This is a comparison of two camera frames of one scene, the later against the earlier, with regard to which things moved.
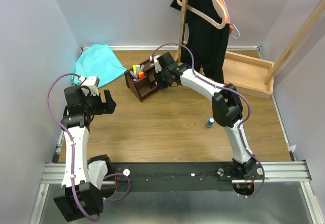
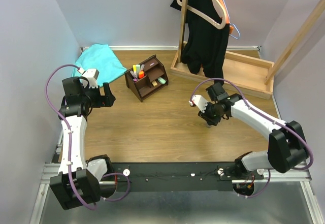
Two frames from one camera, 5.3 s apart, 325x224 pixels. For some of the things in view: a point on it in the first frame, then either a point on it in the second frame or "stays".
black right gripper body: [162, 80] to [213, 114]
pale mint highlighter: [137, 70] stays
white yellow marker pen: [134, 70] stays
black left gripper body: [99, 107] to [95, 99]
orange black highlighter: [141, 74] stays
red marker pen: [132, 74] stays
